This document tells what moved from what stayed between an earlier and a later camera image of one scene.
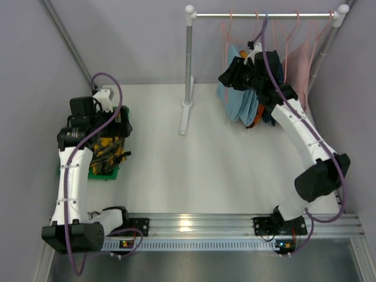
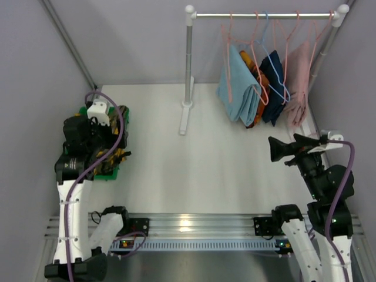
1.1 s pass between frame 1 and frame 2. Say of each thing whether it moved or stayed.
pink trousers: stayed
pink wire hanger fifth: stayed
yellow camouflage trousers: stayed
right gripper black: moved
